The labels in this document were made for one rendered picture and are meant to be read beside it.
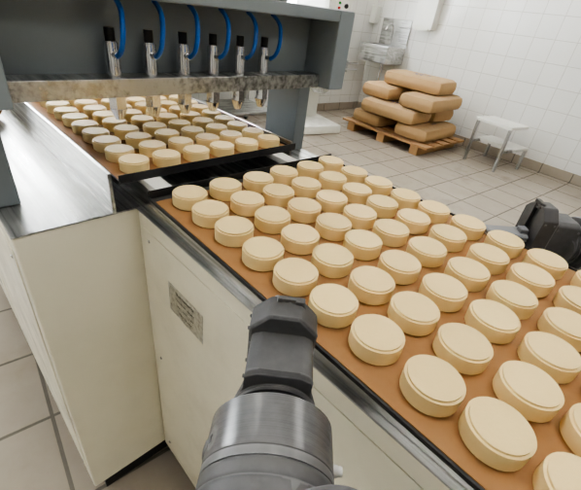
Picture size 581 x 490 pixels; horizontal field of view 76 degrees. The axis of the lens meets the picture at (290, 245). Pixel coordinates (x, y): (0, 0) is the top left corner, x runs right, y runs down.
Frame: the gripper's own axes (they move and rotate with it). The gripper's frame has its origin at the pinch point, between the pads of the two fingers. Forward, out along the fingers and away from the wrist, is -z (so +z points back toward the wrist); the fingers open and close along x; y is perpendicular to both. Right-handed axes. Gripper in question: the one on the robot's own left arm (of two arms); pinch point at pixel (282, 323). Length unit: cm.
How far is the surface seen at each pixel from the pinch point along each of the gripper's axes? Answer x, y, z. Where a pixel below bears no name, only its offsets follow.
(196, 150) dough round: 0.9, 19.6, -42.4
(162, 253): -11.9, 21.2, -25.3
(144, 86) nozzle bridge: 12.3, 26.9, -37.7
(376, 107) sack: -57, -83, -409
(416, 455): -7.1, -13.8, 7.6
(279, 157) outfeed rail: -1, 4, -50
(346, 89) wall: -65, -62, -549
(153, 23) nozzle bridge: 21, 27, -45
